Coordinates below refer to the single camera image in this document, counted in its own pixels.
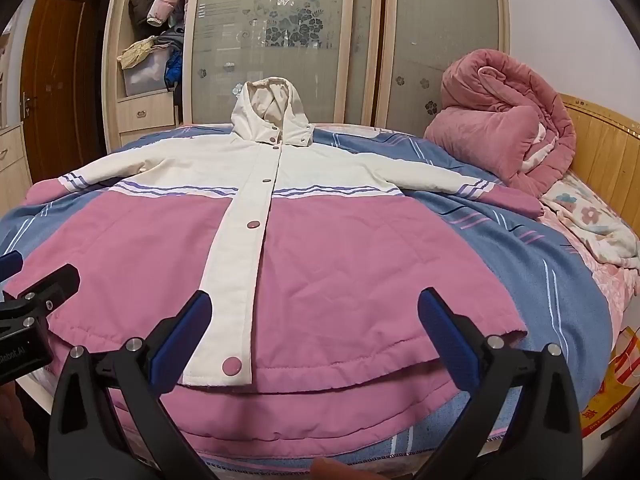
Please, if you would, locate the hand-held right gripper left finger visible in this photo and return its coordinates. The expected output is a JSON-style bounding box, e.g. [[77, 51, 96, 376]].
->
[[47, 289, 212, 480]]

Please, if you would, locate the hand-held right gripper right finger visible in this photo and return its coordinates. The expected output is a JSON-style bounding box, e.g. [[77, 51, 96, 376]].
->
[[415, 287, 584, 480]]

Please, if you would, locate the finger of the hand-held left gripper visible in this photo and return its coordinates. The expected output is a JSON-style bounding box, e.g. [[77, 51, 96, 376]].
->
[[2, 263, 81, 317], [0, 250, 24, 282]]

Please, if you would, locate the pink and white hooded jacket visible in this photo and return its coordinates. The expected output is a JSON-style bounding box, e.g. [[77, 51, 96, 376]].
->
[[2, 77, 546, 458]]

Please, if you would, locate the person's right hand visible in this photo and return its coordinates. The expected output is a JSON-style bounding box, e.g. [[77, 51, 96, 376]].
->
[[309, 458, 347, 480]]

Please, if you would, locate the blue striped bed sheet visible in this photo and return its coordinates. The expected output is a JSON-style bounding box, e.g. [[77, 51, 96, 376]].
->
[[0, 124, 623, 473]]

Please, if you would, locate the light wooden cabinet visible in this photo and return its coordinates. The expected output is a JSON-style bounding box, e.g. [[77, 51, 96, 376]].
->
[[0, 124, 34, 217]]

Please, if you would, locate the yellow and red bag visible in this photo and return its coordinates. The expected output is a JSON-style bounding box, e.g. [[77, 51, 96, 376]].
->
[[579, 325, 640, 442]]

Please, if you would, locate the brown wooden door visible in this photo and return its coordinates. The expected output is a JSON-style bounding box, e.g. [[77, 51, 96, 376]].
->
[[19, 0, 109, 187]]

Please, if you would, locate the floral cream blanket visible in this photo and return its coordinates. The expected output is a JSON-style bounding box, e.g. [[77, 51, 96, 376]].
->
[[539, 170, 640, 272]]

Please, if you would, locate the wardrobe drawer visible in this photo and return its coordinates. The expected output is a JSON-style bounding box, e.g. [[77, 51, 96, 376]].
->
[[117, 91, 179, 134]]

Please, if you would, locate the pink quilt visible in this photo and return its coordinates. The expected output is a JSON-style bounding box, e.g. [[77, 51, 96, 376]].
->
[[424, 48, 577, 198]]

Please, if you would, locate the light wooden wardrobe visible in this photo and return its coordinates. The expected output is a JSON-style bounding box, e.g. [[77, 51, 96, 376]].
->
[[101, 0, 512, 157]]

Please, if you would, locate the clear plastic storage box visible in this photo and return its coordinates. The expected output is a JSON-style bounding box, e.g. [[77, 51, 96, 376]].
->
[[122, 51, 169, 97]]

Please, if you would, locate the blue folded cloth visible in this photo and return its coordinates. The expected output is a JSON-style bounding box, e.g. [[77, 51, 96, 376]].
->
[[164, 51, 185, 92]]

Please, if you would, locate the yellow crumpled cloth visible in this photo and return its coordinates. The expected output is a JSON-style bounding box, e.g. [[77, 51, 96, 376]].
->
[[117, 35, 160, 70]]

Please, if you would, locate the wooden headboard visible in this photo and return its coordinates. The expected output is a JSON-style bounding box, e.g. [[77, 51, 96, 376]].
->
[[557, 92, 640, 211]]

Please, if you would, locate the dark brown hanging jacket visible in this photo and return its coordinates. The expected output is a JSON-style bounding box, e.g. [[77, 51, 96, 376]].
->
[[128, 0, 170, 42]]

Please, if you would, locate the frosted glass sliding door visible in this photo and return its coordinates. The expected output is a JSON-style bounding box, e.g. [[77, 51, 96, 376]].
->
[[181, 0, 383, 127], [375, 0, 511, 133]]

